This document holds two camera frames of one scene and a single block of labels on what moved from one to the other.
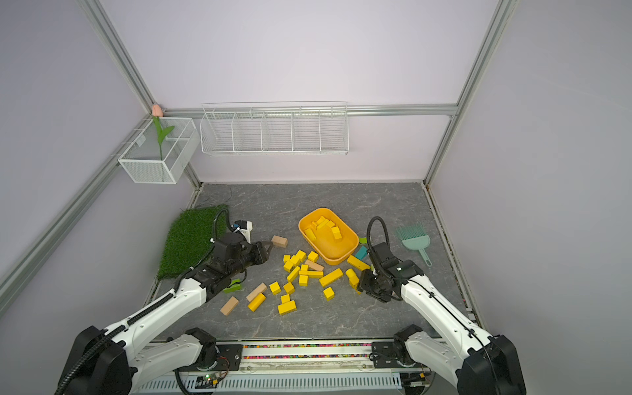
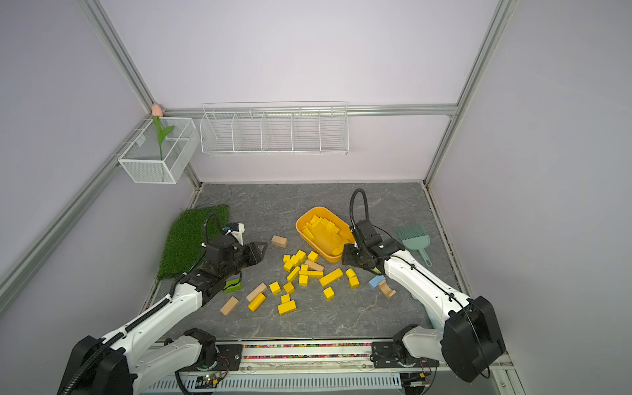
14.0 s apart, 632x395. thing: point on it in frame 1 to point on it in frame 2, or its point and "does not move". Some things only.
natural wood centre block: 314,265 does not move
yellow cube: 289,288 does not move
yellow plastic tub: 332,250 does not move
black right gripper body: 369,284 to 353,256
